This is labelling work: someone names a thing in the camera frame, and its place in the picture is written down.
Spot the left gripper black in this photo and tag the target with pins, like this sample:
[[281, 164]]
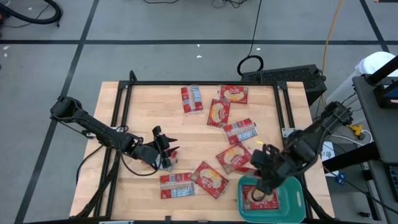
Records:
[[161, 144]]

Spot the yellow power plug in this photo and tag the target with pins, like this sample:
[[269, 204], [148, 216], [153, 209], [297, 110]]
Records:
[[356, 129]]

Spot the black perforated equipment case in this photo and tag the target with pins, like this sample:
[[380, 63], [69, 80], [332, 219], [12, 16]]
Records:
[[286, 77]]

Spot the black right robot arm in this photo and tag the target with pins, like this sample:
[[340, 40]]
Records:
[[311, 137]]

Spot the small black clamp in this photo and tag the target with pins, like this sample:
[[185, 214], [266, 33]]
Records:
[[168, 218]]

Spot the grey side desk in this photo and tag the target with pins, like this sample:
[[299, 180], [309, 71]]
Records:
[[379, 130]]

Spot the dark keyboard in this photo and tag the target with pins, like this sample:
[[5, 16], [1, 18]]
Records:
[[394, 183]]

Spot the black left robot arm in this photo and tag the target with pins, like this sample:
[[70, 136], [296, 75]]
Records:
[[93, 126]]

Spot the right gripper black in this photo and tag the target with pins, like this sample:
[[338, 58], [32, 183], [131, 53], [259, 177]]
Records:
[[267, 183]]

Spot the teal plastic basket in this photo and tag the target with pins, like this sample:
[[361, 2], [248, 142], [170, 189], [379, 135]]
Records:
[[292, 211]]

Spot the black metal table frame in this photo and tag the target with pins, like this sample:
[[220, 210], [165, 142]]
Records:
[[202, 83]]

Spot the white plastic bin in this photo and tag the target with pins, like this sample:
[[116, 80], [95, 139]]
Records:
[[370, 60]]

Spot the blue connector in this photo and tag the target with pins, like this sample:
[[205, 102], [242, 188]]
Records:
[[341, 178]]

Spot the white printed paper sheet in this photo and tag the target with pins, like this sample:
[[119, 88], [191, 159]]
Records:
[[326, 155]]

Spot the black desk crossbar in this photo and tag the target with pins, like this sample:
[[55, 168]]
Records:
[[351, 158]]

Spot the black pole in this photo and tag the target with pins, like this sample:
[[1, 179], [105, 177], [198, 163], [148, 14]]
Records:
[[384, 70]]

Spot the black device with blue screen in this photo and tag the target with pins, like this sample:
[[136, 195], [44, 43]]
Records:
[[385, 96]]

